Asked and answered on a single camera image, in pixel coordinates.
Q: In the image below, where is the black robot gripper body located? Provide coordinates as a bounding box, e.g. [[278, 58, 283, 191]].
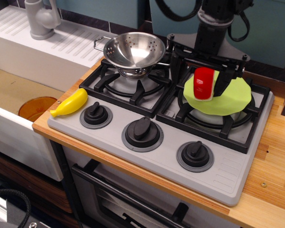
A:
[[167, 23, 250, 74]]

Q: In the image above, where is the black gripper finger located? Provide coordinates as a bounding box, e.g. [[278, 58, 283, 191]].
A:
[[214, 69, 239, 97], [170, 53, 188, 81]]

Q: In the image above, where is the red white cheese wedge toy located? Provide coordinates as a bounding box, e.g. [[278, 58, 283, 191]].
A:
[[193, 67, 215, 101]]

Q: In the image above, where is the yellow toy banana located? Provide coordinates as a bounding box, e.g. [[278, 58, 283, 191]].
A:
[[50, 88, 88, 117]]

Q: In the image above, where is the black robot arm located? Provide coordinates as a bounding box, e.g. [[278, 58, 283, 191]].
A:
[[167, 0, 253, 96]]

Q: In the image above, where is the light green plastic plate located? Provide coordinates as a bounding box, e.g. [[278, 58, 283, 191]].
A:
[[183, 75, 252, 116]]

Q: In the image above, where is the stainless steel colander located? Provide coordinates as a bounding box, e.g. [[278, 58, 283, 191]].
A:
[[94, 32, 171, 78]]

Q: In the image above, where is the black left burner grate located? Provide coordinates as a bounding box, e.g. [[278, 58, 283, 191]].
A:
[[79, 59, 179, 118]]

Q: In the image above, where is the black burner grate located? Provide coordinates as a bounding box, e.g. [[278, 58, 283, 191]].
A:
[[156, 65, 271, 154], [79, 59, 179, 118]]

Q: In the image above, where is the black right burner grate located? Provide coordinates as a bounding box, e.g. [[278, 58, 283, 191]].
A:
[[156, 65, 271, 154]]

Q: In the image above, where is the black middle stove knob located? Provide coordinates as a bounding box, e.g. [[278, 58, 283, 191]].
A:
[[122, 116, 164, 152]]

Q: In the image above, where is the black stove knob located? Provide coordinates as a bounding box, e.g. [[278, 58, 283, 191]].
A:
[[176, 141, 214, 173], [122, 116, 164, 152], [80, 102, 113, 129]]

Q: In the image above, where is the black right stove knob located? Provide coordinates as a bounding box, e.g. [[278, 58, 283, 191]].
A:
[[176, 141, 214, 173]]

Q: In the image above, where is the grey toy stove top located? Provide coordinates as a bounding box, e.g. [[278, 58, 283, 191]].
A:
[[47, 57, 275, 207]]

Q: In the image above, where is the black left stove knob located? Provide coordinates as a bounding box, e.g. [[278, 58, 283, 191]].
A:
[[80, 102, 113, 129]]

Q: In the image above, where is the grey toy faucet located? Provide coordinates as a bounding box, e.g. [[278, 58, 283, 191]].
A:
[[24, 0, 61, 40]]

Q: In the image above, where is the white toy sink unit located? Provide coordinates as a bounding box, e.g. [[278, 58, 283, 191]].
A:
[[0, 6, 108, 181]]

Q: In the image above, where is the toy oven door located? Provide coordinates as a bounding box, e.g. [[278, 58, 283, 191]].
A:
[[71, 159, 191, 228]]

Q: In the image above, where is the black braided cable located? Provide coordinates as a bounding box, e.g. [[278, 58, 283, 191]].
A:
[[0, 189, 31, 228]]

